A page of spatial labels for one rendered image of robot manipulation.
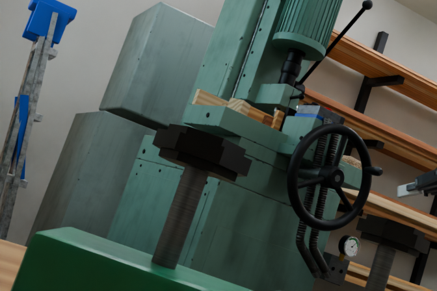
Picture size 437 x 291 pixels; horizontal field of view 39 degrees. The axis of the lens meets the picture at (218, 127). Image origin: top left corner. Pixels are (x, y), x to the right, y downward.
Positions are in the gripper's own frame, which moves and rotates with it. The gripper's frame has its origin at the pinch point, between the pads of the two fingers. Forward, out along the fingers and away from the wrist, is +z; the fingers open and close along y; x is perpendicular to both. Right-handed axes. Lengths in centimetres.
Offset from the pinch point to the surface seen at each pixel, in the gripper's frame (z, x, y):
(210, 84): 66, -45, 23
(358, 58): 168, -186, -159
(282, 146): 29.7, -13.4, 18.4
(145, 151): 84, -21, 34
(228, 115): 31, -16, 37
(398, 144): 167, -135, -203
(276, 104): 39, -32, 15
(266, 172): 34.4, -6.2, 19.3
